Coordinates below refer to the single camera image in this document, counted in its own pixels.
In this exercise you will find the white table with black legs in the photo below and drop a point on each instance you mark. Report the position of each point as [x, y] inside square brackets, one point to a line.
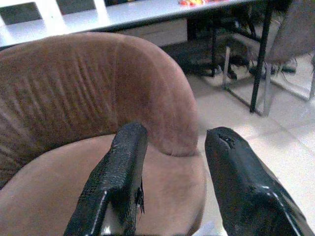
[137, 12]

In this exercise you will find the brown suede sofa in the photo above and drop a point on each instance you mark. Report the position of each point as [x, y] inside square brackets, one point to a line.
[73, 93]

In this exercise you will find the grey chair with chrome frame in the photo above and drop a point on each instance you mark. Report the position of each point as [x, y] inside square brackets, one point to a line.
[292, 32]

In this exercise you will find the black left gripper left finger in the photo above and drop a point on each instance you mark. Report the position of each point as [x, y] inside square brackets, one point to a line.
[118, 167]

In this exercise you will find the chrome chair frame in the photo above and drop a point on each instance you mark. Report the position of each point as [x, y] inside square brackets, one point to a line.
[236, 86]

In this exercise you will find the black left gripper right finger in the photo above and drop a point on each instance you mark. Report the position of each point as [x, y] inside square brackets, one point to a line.
[241, 186]

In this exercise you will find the orange and red small items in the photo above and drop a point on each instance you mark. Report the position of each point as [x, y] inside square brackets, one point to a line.
[192, 2]

